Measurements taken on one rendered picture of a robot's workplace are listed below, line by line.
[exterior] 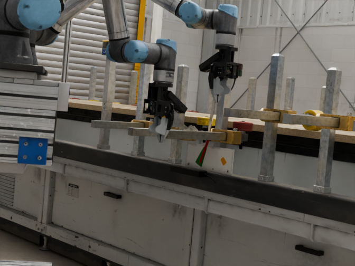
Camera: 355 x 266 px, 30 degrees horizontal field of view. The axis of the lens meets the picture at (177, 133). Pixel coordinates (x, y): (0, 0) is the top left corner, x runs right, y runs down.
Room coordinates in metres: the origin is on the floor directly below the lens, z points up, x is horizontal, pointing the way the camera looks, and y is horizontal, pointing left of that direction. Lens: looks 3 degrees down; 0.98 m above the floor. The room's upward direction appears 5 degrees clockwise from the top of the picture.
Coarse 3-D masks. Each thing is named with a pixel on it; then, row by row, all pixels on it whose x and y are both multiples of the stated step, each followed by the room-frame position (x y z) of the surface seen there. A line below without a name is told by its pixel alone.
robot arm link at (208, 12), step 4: (208, 12) 2.49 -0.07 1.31; (212, 12) 2.48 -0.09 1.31; (208, 16) 2.48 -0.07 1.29; (212, 16) 2.48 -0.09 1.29; (208, 20) 2.48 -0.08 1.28; (212, 20) 2.48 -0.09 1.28; (188, 24) 2.51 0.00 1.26; (204, 24) 2.47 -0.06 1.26; (208, 24) 2.49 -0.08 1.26; (212, 24) 2.48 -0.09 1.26; (196, 28) 2.54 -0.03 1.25; (200, 28) 2.52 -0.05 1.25; (204, 28) 2.52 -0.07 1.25; (208, 28) 2.51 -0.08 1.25; (212, 28) 2.50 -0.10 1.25
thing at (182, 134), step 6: (174, 132) 2.38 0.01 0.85; (180, 132) 2.40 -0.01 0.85; (186, 132) 2.43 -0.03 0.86; (192, 132) 2.45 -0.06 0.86; (198, 132) 2.47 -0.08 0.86; (204, 132) 2.49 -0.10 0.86; (210, 132) 2.51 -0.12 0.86; (216, 132) 2.53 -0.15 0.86; (222, 132) 2.56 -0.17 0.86; (168, 138) 2.37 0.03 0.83; (174, 138) 2.39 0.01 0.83; (180, 138) 2.41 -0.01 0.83; (186, 138) 2.43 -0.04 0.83; (192, 138) 2.45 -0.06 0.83; (198, 138) 2.47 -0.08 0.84; (204, 138) 2.49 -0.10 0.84; (210, 138) 2.51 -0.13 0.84; (216, 138) 2.54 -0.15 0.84; (222, 138) 2.56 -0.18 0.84; (246, 138) 2.65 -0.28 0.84
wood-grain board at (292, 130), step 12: (84, 108) 3.61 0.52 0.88; (96, 108) 3.52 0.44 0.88; (120, 108) 3.37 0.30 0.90; (132, 108) 3.57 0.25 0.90; (192, 120) 2.99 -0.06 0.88; (228, 120) 2.90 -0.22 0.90; (240, 120) 3.09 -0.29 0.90; (252, 120) 3.30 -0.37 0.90; (288, 132) 2.59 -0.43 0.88; (300, 132) 2.55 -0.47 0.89; (312, 132) 2.51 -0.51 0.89; (336, 132) 2.57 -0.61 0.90; (348, 132) 2.72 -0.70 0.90
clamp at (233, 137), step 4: (212, 128) 2.65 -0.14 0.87; (228, 132) 2.57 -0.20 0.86; (232, 132) 2.55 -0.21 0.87; (236, 132) 2.56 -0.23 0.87; (240, 132) 2.58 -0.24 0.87; (228, 136) 2.57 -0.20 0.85; (232, 136) 2.55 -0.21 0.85; (236, 136) 2.56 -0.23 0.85; (240, 136) 2.58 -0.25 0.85; (212, 140) 2.63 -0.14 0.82; (216, 140) 2.61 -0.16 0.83; (220, 140) 2.59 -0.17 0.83; (224, 140) 2.58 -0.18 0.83; (228, 140) 2.56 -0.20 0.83; (232, 140) 2.55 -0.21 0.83; (236, 140) 2.56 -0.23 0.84; (240, 140) 2.58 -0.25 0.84
